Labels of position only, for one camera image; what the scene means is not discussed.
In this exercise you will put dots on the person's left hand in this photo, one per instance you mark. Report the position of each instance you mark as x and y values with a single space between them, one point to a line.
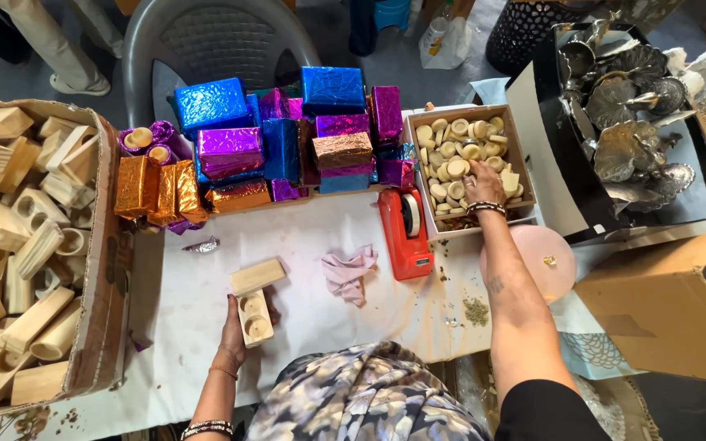
231 343

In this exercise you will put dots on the person's right hand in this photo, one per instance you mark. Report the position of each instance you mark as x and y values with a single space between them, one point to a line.
486 187

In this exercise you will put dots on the person's right fingers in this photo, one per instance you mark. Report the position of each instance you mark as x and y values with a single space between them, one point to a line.
477 170

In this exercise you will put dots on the person's left fingers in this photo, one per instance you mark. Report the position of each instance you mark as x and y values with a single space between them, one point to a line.
231 306

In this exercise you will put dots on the wooden two-hole candle holder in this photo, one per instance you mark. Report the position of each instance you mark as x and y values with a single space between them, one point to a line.
256 321

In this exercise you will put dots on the heap of cream tealight candles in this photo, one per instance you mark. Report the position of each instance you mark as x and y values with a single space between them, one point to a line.
451 159

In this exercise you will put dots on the plain wooden block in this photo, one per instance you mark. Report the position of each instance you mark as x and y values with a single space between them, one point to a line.
257 276

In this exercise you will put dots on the shallow brown cardboard box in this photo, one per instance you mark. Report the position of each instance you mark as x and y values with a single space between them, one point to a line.
421 202

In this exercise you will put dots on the small silver foil scrap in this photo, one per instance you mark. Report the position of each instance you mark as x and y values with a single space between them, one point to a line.
203 245

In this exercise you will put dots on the white paper table cover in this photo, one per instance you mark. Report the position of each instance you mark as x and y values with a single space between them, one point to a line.
328 331

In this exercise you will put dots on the red tape dispenser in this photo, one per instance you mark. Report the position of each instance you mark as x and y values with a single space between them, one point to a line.
403 245

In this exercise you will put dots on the round pink lid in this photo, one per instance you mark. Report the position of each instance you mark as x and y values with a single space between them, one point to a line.
543 263

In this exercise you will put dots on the crumpled pink tissue paper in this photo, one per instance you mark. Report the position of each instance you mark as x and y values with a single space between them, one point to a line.
347 274

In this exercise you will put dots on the large cardboard carton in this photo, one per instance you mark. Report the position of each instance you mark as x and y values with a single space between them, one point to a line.
103 294

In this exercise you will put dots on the plastic bottle in white bag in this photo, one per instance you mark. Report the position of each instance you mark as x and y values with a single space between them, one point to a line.
442 37

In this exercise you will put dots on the small heap of dried herbs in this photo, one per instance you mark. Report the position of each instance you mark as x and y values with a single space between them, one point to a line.
476 312

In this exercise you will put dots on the black perforated basket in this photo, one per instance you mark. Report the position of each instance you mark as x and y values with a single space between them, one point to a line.
524 34

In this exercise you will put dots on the black box of silver ornaments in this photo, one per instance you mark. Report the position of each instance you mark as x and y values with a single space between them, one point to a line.
629 128

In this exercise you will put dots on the person's floral garment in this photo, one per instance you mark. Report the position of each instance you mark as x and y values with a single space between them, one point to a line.
365 398

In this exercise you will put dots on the pile of foil-wrapped gift boxes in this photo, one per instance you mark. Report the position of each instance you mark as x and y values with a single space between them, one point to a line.
279 147

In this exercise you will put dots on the purple foil-wrapped round candle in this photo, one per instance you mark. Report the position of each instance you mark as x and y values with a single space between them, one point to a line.
138 138
159 154

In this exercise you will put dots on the blue plastic stool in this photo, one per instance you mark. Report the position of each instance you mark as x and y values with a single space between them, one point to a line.
383 18

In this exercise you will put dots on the white patterned paper sheet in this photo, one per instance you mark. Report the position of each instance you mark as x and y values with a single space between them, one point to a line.
598 355

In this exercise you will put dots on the pile of wooden candle holders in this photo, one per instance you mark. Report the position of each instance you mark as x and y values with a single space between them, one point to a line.
16 245

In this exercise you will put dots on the brown cardboard carton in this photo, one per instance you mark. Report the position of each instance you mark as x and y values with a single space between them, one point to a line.
659 312

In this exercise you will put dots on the person's black sleeve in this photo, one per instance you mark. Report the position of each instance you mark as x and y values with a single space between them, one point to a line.
543 416

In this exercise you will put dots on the grey plastic chair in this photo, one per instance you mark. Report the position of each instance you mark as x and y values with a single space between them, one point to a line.
206 43

